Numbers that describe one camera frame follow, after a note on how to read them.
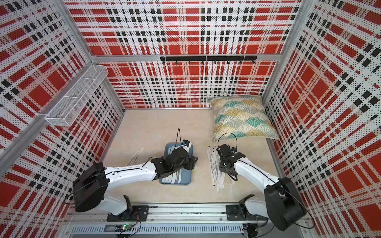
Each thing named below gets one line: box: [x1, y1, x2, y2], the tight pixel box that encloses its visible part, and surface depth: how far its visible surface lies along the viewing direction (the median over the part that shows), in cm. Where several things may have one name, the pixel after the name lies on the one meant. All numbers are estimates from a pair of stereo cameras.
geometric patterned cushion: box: [209, 95, 280, 143], surface depth 95 cm
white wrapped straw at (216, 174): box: [207, 145, 223, 192], surface depth 90 cm
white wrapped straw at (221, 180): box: [217, 168, 226, 191], surface depth 86 cm
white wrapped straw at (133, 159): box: [126, 147, 145, 167], surface depth 95 cm
